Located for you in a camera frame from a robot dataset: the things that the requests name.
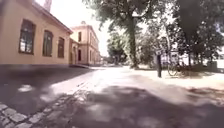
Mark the distant trees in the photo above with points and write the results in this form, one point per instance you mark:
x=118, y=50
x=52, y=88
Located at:
x=116, y=46

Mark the pole with sign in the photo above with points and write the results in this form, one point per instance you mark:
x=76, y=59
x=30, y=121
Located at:
x=159, y=65

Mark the dark asphalt road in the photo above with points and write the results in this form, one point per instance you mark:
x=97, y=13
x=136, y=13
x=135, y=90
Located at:
x=26, y=83

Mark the grey asphalt path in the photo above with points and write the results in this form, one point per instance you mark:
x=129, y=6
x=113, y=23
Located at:
x=133, y=106

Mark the bicycle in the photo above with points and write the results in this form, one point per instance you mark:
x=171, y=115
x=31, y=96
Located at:
x=173, y=68

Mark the group of trees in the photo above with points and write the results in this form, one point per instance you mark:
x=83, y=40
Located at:
x=200, y=26

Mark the cobblestone strip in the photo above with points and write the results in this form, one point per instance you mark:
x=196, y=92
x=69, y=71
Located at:
x=13, y=116

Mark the yellow single-storey building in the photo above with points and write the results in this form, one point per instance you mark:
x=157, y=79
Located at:
x=33, y=40

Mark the large tree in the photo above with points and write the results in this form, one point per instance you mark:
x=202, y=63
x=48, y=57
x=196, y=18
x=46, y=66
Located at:
x=131, y=40

